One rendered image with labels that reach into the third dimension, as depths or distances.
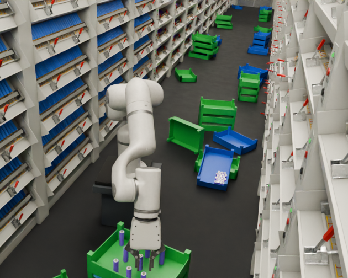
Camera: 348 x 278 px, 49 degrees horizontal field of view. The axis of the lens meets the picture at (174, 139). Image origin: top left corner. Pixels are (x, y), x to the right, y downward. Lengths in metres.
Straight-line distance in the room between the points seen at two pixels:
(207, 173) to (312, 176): 1.80
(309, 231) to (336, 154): 0.19
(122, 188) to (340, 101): 0.69
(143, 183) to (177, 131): 1.90
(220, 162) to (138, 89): 1.46
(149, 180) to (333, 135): 0.61
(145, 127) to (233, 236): 1.12
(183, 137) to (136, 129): 1.80
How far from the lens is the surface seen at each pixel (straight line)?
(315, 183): 0.88
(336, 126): 0.82
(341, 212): 0.60
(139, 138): 1.26
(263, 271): 1.56
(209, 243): 2.15
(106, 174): 2.08
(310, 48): 1.48
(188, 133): 3.01
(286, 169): 1.44
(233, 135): 3.28
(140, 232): 1.26
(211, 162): 2.69
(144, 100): 1.32
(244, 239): 2.22
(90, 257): 1.37
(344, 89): 0.79
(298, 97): 1.53
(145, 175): 1.20
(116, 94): 1.50
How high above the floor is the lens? 1.43
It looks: 27 degrees down
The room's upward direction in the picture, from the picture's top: 5 degrees clockwise
